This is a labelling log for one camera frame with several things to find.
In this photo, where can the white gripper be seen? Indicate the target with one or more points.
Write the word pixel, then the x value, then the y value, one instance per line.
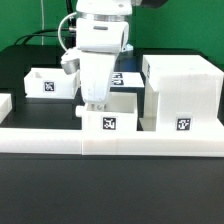
pixel 96 70

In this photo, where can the white front drawer box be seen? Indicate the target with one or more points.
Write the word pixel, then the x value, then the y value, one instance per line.
pixel 121 114

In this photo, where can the white drawer box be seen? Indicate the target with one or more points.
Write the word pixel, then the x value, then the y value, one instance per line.
pixel 121 114
pixel 51 83

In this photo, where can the white drawer cabinet frame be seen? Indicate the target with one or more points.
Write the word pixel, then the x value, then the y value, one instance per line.
pixel 182 93

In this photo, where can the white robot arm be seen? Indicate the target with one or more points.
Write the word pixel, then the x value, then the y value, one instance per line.
pixel 102 32

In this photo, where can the white fiducial marker sheet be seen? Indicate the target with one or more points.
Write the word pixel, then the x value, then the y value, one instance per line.
pixel 127 80

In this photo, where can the white U-shaped border fence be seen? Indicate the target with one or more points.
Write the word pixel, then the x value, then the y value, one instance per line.
pixel 144 143

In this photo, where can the black cable connector block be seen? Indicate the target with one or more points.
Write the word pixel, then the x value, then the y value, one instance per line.
pixel 70 44

